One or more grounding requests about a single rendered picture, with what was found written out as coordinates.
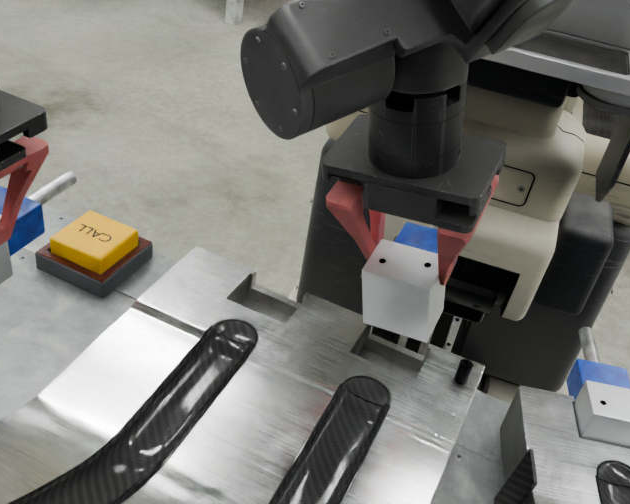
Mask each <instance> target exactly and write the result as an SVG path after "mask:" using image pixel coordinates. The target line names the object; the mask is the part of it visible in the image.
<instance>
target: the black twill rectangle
mask: <svg viewBox="0 0 630 504"><path fill-rule="evenodd" d="M537 484H538V482H537V474H536V467H535V459H534V451H533V449H529V450H528V452H527V453H526V455H525V456H524V457H523V459H522V460H521V462H520V463H519V464H518V466H517V467H516V469H515V470H514V471H513V473H512V474H511V476H510V477H509V478H508V480H507V481H506V483H505V484H504V485H503V487H502V488H501V490H500V491H499V492H498V494H497V495H496V497H495V498H494V504H523V502H524V501H525V500H526V498H527V497H528V496H529V494H530V493H531V492H532V490H533V489H534V488H535V486H536V485H537Z"/></svg>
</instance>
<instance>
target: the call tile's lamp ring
mask: <svg viewBox="0 0 630 504"><path fill-rule="evenodd" d="M138 241H139V242H141V244H140V245H139V246H137V247H136V248H135V249H133V250H132V251H131V252H130V253H128V254H127V255H126V256H125V257H123V258H122V259H121V260H120V261H118V262H117V263H116V264H115V265H113V266H112V267H111V268H110V269H108V270H107V271H106V272H105V273H103V274H102V275H99V274H97V273H95V272H92V271H90V270H88V269H86V268H83V267H81V266H79V265H77V264H75V263H72V262H70V261H68V260H66V259H63V258H61V257H59V256H57V255H54V254H52V253H50V252H48V250H49V249H50V248H51V247H50V242H49V243H48V244H46V245H45V246H43V247H42V248H41V249H39V250H38V251H36V253H38V254H40V255H42V256H44V257H46V258H49V259H51V260H53V261H55V262H57V263H60V264H62V265H64V266H66V267H69V268H71V269H73V270H75V271H77V272H80V273H82V274H84V275H86V276H89V277H91V278H93V279H95V280H97V281H100V282H102V283H103V282H104V281H105V280H106V279H108V278H109V277H110V276H111V275H113V274H114V273H115V272H116V271H117V270H119V269H120V268H121V267H122V266H124V265H125V264H126V263H127V262H129V261H130V260H131V259H132V258H133V257H135V256H136V255H137V254H138V253H140V252H141V251H142V250H143V249H145V248H146V247H147V246H148V245H149V244H151V243H152V242H151V241H149V240H147V239H144V238H142V237H140V236H138Z"/></svg>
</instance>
